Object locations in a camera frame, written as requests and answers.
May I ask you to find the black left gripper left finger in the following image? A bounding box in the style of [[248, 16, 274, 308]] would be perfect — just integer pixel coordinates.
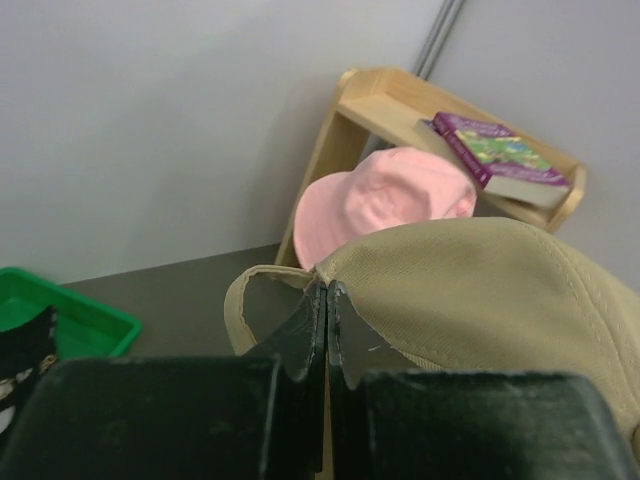
[[1, 284, 327, 479]]

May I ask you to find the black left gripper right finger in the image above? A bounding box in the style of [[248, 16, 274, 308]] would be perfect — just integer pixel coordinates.
[[327, 282, 639, 479]]

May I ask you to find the pink bucket hat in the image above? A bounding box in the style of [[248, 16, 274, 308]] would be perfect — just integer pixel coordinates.
[[293, 147, 477, 270]]

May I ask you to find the green plastic tray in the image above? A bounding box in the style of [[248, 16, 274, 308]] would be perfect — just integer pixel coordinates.
[[1, 267, 142, 359]]

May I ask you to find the black cap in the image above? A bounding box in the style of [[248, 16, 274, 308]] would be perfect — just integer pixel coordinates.
[[1, 306, 60, 413]]

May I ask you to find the purple treehouse book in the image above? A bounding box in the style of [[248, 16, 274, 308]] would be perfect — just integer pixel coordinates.
[[415, 112, 570, 209]]

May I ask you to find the wooden shelf unit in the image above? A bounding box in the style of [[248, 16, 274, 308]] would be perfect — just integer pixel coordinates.
[[275, 68, 587, 267]]

